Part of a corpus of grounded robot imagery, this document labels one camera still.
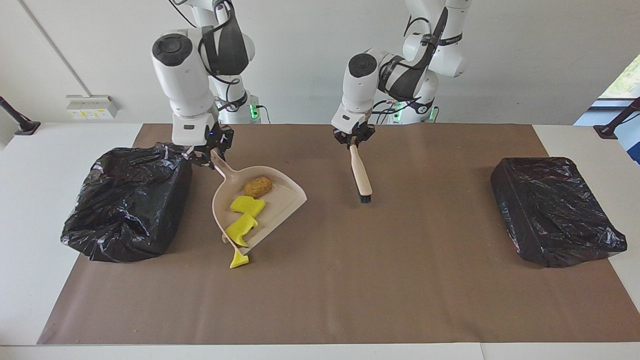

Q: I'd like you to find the crumpled black bag lined bin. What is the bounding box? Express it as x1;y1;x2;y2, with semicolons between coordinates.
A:
60;142;194;264

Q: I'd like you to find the white wall socket box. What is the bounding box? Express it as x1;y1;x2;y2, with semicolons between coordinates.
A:
66;95;119;121

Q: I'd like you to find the smooth black bag lined bin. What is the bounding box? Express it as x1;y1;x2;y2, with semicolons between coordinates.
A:
490;156;628;269

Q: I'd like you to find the grey wall conduit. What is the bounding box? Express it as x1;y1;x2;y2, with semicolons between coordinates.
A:
19;0;92;97

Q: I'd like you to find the beige brush with black bristles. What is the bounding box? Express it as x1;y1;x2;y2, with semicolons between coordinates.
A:
348;144;374;204

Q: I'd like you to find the brown paper table mat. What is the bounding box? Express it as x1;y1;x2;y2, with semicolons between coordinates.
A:
37;123;640;346

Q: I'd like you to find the beige plastic dustpan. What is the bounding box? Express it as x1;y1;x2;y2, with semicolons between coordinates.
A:
210;149;308;256

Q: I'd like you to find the brown potato-like lump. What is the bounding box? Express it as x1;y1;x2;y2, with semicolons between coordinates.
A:
243;175;274;199

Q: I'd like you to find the long notched yellow sponge piece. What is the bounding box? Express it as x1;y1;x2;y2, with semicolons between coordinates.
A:
224;214;259;248

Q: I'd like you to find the chunky yellow sponge piece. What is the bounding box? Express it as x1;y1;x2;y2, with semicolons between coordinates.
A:
229;195;267;218

